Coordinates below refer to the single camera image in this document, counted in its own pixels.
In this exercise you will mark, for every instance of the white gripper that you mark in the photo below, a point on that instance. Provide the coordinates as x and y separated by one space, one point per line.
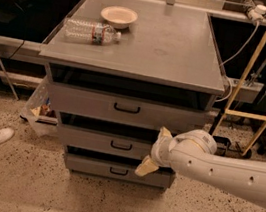
159 150

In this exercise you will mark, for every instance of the grey drawer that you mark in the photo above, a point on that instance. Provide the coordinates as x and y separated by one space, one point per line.
121 109
97 167
103 142

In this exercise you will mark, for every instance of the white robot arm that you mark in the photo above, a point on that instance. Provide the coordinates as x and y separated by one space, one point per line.
192 154

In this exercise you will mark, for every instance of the grey bottom drawer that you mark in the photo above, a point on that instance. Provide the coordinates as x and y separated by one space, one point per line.
97 167

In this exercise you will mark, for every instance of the grey drawer cabinet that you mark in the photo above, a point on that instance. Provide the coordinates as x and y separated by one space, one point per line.
166 57

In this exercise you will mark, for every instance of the grey top drawer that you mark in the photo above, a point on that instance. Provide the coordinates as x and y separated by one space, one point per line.
121 109

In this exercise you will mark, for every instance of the black wheeled cart base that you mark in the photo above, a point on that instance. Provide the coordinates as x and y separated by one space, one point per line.
228 152

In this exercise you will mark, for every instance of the white bowl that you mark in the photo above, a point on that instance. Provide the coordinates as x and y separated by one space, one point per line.
119 17

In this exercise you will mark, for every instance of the clear plastic water bottle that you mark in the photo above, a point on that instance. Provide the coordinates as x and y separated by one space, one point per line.
90 31

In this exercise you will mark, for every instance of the yellow ladder frame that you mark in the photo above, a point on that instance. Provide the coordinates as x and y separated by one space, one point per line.
227 110

